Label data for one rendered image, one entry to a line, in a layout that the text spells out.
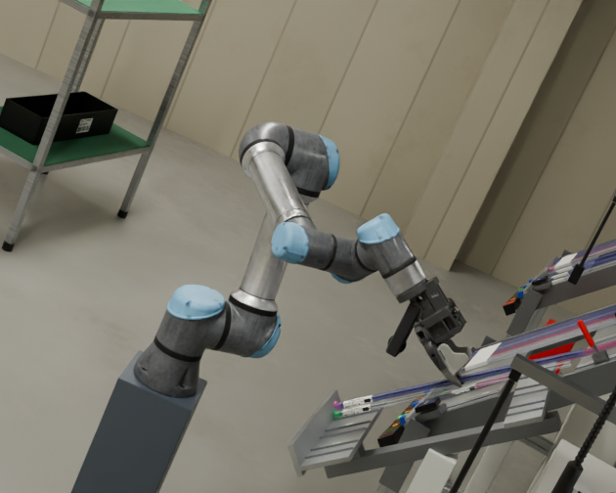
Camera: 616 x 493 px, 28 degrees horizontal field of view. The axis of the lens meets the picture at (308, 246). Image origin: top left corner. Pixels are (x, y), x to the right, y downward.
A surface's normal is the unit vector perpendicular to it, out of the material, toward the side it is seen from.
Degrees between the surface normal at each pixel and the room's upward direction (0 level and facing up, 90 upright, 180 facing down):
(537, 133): 90
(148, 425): 90
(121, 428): 90
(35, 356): 0
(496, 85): 90
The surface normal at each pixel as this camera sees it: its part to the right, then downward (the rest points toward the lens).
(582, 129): -0.13, 0.27
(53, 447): 0.40, -0.87
